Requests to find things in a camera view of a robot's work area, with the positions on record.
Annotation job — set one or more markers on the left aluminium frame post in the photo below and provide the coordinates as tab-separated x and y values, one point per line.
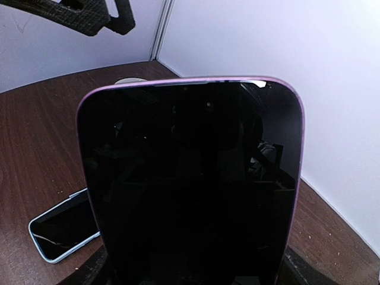
161	29

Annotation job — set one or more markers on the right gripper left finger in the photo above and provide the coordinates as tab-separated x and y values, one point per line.
96	270

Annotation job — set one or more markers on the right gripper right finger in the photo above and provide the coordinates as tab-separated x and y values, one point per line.
296	271

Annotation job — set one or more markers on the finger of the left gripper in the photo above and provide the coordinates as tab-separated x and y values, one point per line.
87	16

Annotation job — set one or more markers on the purple phone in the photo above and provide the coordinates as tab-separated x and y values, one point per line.
193	180

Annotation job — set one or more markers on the white ceramic cup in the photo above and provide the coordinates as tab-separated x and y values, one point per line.
129	80

